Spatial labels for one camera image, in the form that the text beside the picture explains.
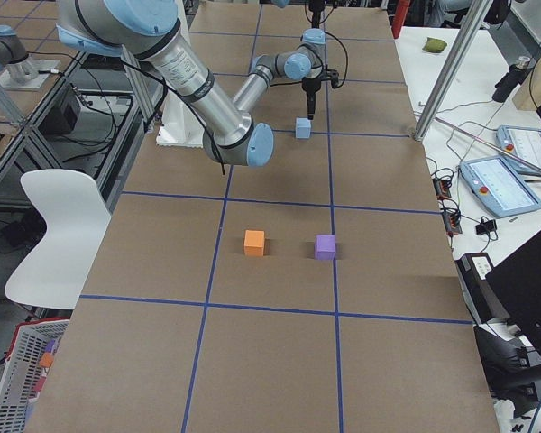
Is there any purple foam block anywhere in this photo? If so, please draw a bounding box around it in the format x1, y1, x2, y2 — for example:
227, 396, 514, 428
314, 234, 336, 261

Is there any orange foam block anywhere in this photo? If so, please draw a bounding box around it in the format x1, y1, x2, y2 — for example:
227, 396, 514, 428
243, 229, 265, 257

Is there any blue teach pendant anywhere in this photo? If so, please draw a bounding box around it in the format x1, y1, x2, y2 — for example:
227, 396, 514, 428
460, 157, 541, 218
496, 125, 541, 169

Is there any light blue foam block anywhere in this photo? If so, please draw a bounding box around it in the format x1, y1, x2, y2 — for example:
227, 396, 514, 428
295, 117, 312, 140

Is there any white perforated basket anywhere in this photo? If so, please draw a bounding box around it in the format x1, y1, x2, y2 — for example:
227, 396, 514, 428
0, 318, 69, 432

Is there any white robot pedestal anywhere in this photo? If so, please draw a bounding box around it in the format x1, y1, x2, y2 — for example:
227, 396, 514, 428
157, 92, 204, 148

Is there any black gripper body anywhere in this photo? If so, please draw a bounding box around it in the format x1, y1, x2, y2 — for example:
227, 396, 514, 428
301, 78, 321, 97
307, 0, 326, 14

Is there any near blue teach pendant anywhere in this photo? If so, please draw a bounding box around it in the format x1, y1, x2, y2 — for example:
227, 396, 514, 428
460, 157, 541, 218

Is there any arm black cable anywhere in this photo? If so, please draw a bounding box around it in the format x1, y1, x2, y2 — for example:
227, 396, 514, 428
319, 30, 349, 87

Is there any aluminium frame post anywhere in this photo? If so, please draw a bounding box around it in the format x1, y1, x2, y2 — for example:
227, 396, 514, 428
413, 0, 492, 142

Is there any green cloth pouch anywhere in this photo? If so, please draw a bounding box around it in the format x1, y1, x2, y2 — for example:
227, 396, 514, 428
422, 37, 447, 54

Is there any black power adapter box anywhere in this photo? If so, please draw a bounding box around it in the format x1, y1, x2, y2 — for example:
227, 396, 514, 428
455, 253, 509, 324

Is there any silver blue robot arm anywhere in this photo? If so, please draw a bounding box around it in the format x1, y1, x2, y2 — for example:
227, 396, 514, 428
270, 0, 327, 28
57, 1, 344, 167

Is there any far blue teach pendant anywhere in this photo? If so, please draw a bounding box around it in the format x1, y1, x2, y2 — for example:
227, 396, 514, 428
496, 125, 541, 169

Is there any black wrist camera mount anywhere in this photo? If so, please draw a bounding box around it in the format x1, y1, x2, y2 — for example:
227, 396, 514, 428
321, 68, 344, 89

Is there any white plastic chair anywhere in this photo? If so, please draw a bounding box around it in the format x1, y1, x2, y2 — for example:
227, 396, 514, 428
5, 169, 111, 310

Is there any black monitor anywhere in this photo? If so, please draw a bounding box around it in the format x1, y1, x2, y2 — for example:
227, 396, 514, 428
486, 229, 541, 355

